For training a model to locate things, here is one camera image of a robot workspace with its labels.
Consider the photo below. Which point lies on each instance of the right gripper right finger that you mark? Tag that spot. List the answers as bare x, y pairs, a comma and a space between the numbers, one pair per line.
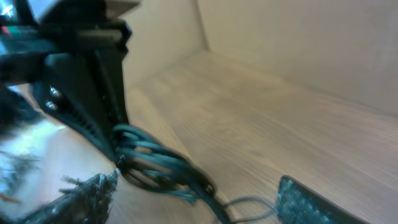
298, 204

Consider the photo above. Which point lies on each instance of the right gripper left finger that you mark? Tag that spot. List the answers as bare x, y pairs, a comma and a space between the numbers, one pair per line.
88, 203

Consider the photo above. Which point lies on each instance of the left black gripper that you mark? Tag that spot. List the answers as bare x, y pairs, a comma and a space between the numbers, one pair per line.
86, 91

